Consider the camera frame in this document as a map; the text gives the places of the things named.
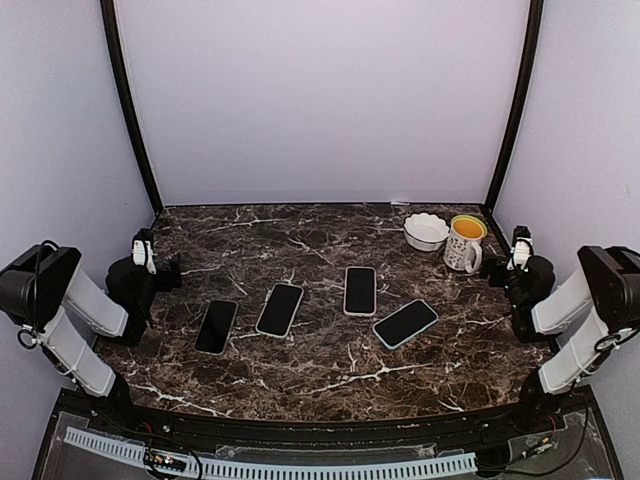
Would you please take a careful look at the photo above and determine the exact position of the black smartphone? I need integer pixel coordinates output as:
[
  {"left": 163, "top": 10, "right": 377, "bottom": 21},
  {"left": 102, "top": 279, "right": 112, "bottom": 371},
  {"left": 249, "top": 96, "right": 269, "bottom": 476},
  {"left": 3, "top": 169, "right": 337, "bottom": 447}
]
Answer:
[{"left": 257, "top": 284, "right": 303, "bottom": 336}]

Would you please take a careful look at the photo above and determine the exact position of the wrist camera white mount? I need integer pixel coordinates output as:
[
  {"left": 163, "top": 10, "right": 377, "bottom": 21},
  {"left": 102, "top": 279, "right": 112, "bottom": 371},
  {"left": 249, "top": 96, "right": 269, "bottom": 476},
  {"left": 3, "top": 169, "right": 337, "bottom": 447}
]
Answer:
[
  {"left": 132, "top": 228, "right": 157, "bottom": 275},
  {"left": 507, "top": 225, "right": 534, "bottom": 270}
]

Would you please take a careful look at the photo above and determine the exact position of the black frame post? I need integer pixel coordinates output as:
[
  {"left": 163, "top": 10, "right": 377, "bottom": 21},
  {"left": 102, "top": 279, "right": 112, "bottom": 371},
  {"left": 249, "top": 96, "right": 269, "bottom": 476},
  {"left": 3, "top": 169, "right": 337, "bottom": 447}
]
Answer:
[
  {"left": 483, "top": 0, "right": 544, "bottom": 217},
  {"left": 99, "top": 0, "right": 164, "bottom": 215}
]

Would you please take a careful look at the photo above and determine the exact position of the right black frame post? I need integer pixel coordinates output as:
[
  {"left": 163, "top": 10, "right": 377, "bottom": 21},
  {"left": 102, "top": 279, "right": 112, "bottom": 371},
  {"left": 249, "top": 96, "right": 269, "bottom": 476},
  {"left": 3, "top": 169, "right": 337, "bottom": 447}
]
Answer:
[{"left": 483, "top": 0, "right": 544, "bottom": 217}]

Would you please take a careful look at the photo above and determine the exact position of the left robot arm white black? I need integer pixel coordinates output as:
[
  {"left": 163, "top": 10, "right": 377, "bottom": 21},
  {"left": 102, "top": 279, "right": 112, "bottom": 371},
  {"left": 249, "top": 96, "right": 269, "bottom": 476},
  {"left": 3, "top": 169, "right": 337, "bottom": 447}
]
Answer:
[{"left": 1, "top": 240, "right": 182, "bottom": 436}]

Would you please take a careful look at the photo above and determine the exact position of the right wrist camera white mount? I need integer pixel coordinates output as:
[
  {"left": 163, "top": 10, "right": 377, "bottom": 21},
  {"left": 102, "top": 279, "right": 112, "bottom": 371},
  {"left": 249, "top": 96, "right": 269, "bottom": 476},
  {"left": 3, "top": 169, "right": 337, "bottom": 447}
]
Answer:
[{"left": 507, "top": 225, "right": 534, "bottom": 270}]

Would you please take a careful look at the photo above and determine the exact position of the white patterned mug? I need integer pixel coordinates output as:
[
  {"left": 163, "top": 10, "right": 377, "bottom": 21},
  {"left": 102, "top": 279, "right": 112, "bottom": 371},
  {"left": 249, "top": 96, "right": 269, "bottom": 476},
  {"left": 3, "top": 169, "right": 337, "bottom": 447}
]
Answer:
[{"left": 443, "top": 224, "right": 485, "bottom": 274}]

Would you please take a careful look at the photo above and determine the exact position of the left black frame post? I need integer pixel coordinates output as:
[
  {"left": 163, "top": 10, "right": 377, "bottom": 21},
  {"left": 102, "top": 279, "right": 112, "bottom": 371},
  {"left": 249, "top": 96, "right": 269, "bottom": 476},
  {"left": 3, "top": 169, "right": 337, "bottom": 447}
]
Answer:
[{"left": 99, "top": 0, "right": 164, "bottom": 215}]

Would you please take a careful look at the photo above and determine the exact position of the white phone case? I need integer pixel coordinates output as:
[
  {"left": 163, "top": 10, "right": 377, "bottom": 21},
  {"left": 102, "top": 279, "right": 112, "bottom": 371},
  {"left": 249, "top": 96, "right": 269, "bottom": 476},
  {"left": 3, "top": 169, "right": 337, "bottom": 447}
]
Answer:
[{"left": 255, "top": 282, "right": 305, "bottom": 339}]

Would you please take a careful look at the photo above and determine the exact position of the white scalloped bowl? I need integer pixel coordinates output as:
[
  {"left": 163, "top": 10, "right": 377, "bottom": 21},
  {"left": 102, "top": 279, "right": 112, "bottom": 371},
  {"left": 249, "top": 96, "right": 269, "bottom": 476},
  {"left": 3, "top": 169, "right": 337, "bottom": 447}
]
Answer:
[{"left": 403, "top": 213, "right": 450, "bottom": 252}]

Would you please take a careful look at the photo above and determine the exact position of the phone in dark case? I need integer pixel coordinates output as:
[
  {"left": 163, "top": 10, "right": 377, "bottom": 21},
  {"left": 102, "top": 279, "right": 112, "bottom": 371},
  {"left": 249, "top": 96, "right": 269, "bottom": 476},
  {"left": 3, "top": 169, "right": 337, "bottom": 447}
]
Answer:
[{"left": 195, "top": 300, "right": 238, "bottom": 355}]

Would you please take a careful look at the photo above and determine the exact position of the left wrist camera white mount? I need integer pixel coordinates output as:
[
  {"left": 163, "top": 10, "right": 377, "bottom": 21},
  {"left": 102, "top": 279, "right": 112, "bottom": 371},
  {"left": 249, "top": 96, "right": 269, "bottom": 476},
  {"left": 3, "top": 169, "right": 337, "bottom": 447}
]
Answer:
[{"left": 132, "top": 228, "right": 157, "bottom": 275}]

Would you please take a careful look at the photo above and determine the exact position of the black front rail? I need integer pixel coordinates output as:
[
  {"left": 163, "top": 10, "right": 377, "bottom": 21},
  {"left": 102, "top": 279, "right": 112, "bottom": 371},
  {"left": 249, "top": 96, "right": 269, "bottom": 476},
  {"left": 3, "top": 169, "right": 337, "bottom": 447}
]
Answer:
[{"left": 77, "top": 399, "right": 566, "bottom": 452}]

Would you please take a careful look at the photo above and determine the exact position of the small green circuit board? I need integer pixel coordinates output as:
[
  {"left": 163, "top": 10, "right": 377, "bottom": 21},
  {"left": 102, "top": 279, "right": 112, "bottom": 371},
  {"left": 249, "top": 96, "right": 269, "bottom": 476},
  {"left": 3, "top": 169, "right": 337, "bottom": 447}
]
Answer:
[{"left": 143, "top": 449, "right": 187, "bottom": 474}]

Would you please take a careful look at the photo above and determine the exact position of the phone in pink case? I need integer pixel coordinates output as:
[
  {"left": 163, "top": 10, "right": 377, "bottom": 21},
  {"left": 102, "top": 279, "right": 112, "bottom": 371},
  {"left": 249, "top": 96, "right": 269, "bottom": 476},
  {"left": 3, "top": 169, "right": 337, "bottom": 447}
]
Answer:
[{"left": 343, "top": 266, "right": 377, "bottom": 317}]

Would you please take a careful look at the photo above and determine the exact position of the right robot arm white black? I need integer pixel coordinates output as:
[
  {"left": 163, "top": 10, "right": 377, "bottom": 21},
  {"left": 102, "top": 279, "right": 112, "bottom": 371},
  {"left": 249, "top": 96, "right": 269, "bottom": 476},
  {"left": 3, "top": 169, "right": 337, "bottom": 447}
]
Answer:
[{"left": 480, "top": 246, "right": 639, "bottom": 434}]

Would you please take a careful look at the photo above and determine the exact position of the phone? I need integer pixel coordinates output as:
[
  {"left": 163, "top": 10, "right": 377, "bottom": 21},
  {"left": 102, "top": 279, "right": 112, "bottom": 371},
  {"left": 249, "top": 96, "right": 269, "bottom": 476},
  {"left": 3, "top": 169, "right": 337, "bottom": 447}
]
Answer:
[
  {"left": 372, "top": 299, "right": 439, "bottom": 350},
  {"left": 343, "top": 266, "right": 377, "bottom": 317},
  {"left": 195, "top": 300, "right": 238, "bottom": 355}
]

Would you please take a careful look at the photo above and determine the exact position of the white slotted cable duct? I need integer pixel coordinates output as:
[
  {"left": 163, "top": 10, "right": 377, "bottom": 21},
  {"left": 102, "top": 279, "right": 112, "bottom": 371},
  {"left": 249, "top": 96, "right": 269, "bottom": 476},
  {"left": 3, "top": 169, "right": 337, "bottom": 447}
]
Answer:
[{"left": 63, "top": 427, "right": 478, "bottom": 480}]

